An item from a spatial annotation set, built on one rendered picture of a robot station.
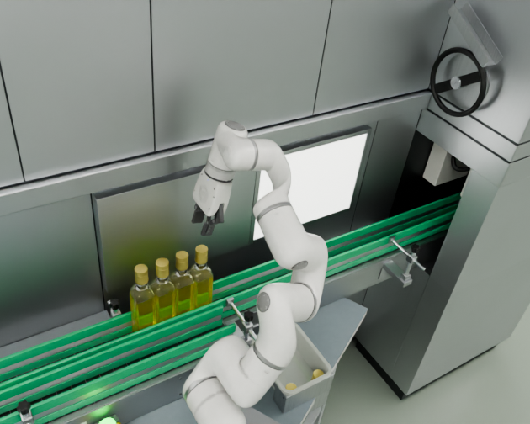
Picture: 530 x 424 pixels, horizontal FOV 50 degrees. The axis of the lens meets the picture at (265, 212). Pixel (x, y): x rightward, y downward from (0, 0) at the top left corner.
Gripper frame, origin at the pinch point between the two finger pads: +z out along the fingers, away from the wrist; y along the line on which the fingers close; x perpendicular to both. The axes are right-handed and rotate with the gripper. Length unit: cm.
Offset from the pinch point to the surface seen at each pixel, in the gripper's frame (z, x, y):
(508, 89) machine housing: -51, 81, 12
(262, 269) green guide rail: 23.4, 30.9, -3.4
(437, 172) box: -8, 105, -10
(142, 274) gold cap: 14.0, -14.6, 1.7
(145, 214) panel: 5.0, -10.1, -12.0
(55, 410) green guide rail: 44, -36, 14
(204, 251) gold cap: 8.8, 2.3, 1.1
